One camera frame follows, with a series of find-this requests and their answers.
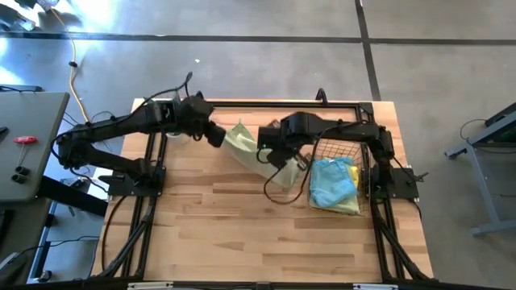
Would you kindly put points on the pale green microfiber towel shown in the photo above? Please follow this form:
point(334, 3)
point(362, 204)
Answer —
point(250, 155)
point(346, 209)

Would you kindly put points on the white plant pot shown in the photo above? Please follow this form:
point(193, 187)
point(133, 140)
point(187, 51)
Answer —
point(177, 139)

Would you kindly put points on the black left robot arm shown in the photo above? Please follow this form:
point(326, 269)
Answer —
point(113, 125)

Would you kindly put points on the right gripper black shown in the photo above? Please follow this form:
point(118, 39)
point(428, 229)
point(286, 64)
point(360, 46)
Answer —
point(288, 148)

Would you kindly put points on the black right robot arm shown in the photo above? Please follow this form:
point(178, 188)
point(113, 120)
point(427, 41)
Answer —
point(354, 131)

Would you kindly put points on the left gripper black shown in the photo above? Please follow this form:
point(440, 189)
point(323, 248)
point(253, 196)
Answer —
point(195, 114)

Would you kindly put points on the grey metal stand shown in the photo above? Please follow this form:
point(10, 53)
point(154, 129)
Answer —
point(489, 201)

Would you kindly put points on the black flat bar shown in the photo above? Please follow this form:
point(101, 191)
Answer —
point(72, 195)

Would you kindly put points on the blue microfiber towel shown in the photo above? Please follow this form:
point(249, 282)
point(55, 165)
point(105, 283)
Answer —
point(332, 181)

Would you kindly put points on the grey side table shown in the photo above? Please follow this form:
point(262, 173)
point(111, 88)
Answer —
point(32, 133)

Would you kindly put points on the black cylinder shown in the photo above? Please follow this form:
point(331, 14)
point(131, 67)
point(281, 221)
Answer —
point(19, 179)
point(22, 171)

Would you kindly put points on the black aluminium table frame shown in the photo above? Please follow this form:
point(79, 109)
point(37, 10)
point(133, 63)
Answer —
point(262, 103)

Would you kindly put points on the silver frame bracket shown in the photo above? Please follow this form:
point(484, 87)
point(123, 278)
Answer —
point(375, 287)
point(151, 285)

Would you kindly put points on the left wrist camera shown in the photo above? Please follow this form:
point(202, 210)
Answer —
point(215, 135)

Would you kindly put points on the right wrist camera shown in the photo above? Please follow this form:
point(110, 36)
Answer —
point(282, 163)

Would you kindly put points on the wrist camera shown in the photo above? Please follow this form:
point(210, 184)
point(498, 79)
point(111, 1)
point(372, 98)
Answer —
point(282, 163)
point(215, 135)

